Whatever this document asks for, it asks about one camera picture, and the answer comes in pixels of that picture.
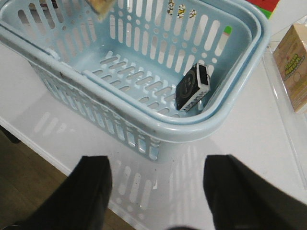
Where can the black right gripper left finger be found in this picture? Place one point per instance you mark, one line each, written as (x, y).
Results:
(79, 203)

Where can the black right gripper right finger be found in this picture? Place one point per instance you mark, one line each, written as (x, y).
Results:
(239, 199)

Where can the light blue plastic basket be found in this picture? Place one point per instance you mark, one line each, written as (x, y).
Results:
(122, 73)

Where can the beige carton box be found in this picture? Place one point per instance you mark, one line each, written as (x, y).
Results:
(291, 60)

